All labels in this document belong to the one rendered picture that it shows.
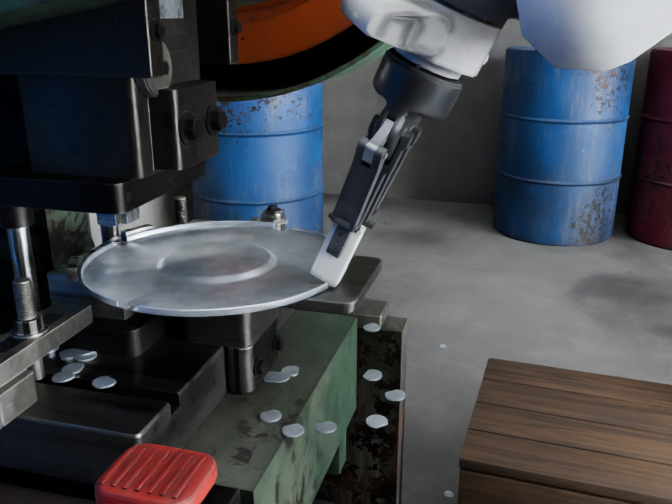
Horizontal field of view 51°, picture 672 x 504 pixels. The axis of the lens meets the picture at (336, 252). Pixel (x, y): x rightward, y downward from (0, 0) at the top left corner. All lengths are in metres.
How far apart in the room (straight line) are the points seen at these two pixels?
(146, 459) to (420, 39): 0.38
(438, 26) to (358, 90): 3.53
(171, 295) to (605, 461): 0.81
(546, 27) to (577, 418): 0.97
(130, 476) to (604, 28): 0.43
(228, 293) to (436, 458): 1.20
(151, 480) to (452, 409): 1.59
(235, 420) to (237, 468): 0.08
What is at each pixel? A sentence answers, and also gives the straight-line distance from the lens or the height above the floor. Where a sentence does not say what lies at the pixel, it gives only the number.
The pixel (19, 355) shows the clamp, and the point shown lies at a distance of 0.71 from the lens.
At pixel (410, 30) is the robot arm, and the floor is 1.03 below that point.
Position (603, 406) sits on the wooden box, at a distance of 1.43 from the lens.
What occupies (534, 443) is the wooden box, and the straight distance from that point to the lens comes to 1.29.
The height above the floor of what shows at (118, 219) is 0.83.
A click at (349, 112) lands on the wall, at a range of 4.14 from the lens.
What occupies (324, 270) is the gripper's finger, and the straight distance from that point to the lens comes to 0.71.
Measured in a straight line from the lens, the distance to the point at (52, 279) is 0.82.
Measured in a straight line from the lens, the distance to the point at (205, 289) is 0.72.
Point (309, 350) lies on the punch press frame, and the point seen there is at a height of 0.64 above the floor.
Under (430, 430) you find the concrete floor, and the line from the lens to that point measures 1.93.
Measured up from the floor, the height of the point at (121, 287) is 0.78.
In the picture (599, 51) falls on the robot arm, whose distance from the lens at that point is 0.52.
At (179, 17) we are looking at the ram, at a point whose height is 1.04.
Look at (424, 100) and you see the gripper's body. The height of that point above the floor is 0.98.
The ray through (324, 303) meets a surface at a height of 0.78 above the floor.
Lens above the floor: 1.05
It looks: 19 degrees down
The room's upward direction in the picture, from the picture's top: straight up
